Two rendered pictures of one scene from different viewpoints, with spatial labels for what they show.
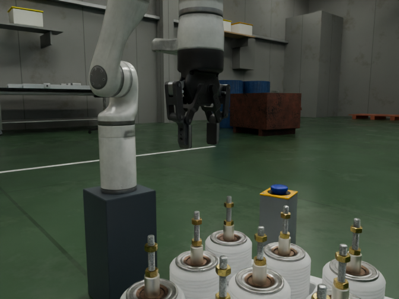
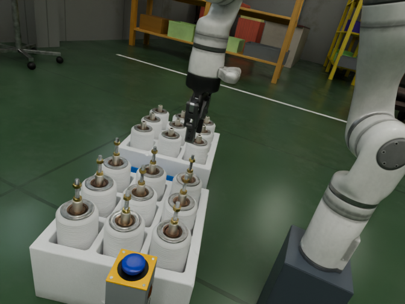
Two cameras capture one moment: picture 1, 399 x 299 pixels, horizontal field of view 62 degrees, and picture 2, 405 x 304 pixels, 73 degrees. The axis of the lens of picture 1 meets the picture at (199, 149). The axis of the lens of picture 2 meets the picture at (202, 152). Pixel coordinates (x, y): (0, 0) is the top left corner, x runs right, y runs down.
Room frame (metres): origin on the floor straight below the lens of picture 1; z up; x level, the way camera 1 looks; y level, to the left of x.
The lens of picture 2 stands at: (1.09, -0.30, 0.73)
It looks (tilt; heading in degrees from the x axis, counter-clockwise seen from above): 27 degrees down; 148
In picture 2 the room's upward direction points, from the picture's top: 12 degrees clockwise
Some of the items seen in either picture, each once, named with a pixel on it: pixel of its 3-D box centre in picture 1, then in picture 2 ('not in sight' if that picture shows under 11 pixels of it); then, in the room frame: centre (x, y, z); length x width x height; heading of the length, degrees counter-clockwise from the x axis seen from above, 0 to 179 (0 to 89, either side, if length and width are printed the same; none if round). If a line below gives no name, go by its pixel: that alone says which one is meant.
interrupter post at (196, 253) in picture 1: (196, 254); (182, 198); (0.55, 0.00, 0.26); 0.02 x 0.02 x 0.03
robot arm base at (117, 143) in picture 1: (117, 157); (334, 226); (0.85, 0.21, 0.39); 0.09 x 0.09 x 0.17; 41
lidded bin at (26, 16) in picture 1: (25, 19); not in sight; (5.85, 2.91, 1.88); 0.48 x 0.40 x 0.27; 131
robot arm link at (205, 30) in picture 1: (192, 32); (216, 61); (0.57, 0.01, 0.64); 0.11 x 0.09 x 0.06; 49
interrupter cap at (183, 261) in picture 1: (196, 261); (181, 201); (0.55, 0.00, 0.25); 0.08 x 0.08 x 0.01
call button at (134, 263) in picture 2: (279, 190); (133, 265); (0.77, -0.19, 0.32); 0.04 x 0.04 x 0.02
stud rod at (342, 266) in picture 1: (341, 271); (99, 167); (0.42, -0.19, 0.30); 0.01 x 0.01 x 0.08
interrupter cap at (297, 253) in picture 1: (284, 251); (125, 220); (0.59, -0.16, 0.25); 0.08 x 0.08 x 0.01
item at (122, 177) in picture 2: not in sight; (114, 186); (0.32, -0.13, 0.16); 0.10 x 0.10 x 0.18
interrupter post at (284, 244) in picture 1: (284, 245); (125, 216); (0.59, -0.16, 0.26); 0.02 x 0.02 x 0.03
